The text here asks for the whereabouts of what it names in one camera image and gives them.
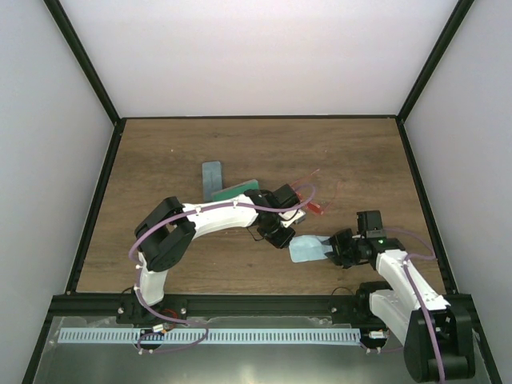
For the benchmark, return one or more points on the light blue slotted cable duct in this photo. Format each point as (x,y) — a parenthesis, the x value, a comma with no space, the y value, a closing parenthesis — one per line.
(330,337)

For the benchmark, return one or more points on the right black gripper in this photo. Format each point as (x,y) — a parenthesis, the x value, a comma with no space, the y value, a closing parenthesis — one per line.
(336,242)

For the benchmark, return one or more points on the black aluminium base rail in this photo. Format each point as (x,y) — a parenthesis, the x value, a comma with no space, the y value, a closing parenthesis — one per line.
(343,309)

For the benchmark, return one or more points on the light grey glasses case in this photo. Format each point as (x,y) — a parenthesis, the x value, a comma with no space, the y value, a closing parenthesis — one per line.
(233,191)

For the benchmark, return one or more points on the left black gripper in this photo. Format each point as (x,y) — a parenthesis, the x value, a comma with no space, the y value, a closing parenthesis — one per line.
(281,241)

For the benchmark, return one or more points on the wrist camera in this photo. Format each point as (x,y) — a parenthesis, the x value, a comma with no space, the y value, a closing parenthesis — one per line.
(286,197)
(369,224)

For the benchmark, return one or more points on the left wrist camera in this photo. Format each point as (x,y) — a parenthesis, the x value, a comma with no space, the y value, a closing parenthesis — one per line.
(286,197)

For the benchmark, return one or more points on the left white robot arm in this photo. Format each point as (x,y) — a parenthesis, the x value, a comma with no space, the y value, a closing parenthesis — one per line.
(165,235)

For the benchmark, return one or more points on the red lens sunglasses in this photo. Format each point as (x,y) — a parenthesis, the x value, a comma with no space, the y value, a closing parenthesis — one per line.
(320,188)

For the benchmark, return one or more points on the light blue cloth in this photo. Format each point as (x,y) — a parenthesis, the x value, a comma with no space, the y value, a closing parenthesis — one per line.
(309,248)

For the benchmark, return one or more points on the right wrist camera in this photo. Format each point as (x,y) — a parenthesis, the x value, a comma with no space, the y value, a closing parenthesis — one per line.
(369,224)

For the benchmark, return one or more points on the blue-grey glasses case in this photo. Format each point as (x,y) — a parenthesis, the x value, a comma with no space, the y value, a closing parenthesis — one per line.
(212,180)

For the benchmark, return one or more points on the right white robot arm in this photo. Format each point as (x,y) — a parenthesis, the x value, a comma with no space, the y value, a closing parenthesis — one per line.
(437,337)

